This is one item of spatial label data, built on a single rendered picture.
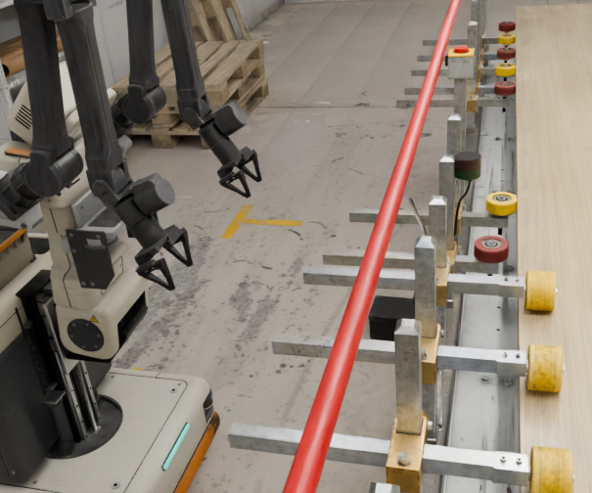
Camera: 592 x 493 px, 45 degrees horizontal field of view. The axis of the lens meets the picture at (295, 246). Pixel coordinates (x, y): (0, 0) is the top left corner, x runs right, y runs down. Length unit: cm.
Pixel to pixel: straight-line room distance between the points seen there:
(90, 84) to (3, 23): 318
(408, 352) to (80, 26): 81
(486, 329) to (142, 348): 162
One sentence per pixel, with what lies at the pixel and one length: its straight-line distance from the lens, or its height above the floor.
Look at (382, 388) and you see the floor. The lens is 274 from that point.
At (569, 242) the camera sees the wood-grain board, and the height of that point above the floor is 90.
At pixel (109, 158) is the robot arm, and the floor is 128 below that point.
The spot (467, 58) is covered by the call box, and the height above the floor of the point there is 121.
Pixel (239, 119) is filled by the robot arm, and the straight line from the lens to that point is 182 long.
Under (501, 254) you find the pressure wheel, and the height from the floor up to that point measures 89.
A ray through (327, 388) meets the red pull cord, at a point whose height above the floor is 164.
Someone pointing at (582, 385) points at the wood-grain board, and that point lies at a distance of 139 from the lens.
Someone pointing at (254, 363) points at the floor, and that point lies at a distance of 291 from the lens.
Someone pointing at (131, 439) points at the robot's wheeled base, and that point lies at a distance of 228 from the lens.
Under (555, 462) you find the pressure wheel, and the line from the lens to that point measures 114.
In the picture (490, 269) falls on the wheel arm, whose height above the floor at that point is 84.
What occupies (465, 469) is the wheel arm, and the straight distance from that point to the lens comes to 115.
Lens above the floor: 178
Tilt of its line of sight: 29 degrees down
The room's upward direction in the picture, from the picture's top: 6 degrees counter-clockwise
